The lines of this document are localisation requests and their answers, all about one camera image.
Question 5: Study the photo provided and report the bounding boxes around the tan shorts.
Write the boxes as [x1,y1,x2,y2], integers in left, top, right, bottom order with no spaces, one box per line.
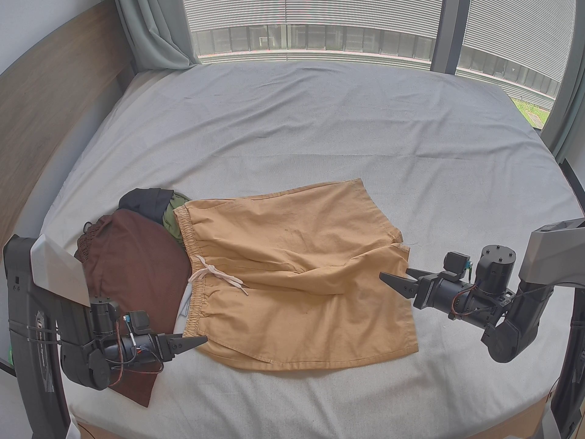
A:
[173,178,420,371]

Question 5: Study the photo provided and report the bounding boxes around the brown shorts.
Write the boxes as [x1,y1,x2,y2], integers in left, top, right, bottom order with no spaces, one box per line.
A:
[75,211,193,408]

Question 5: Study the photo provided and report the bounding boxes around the green garment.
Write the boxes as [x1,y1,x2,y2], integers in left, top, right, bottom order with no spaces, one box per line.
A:
[162,192,193,248]

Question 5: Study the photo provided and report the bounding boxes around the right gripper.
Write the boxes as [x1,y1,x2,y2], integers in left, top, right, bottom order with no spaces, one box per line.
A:
[380,267,477,321]

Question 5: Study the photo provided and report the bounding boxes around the grey-green curtain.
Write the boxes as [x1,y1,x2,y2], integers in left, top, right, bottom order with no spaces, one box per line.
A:
[109,0,202,71]

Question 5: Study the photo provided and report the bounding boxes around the black garment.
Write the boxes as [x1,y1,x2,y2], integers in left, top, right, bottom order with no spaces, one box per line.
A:
[119,188,176,225]

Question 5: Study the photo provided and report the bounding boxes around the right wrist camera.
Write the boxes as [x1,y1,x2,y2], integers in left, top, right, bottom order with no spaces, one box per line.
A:
[442,252,472,283]

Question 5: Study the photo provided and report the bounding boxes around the bed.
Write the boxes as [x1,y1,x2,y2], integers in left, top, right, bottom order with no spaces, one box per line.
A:
[0,0,585,439]

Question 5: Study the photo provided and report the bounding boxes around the window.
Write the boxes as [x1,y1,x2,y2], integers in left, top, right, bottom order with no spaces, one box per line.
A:
[176,0,577,131]

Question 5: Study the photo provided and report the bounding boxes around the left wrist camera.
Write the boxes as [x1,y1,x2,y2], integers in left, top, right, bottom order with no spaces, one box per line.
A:
[127,310,150,336]

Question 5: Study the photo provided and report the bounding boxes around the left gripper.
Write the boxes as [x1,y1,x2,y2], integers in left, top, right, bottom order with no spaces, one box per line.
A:
[120,333,209,366]

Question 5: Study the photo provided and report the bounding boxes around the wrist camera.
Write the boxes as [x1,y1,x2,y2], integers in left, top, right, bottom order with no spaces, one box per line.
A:
[442,252,472,283]
[127,310,150,336]

